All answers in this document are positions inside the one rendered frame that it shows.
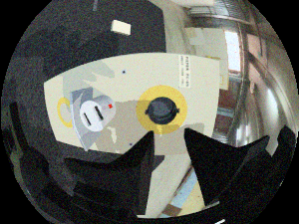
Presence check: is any white cylinder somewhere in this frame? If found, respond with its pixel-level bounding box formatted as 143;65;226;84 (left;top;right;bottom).
80;96;117;131

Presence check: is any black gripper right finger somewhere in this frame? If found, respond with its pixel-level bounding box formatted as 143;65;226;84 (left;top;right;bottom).
184;127;270;207

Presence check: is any grey flat bar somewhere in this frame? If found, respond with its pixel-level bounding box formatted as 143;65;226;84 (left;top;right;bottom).
93;0;98;12

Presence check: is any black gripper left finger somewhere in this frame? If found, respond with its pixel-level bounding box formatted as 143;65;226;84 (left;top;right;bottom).
62;131;154;216

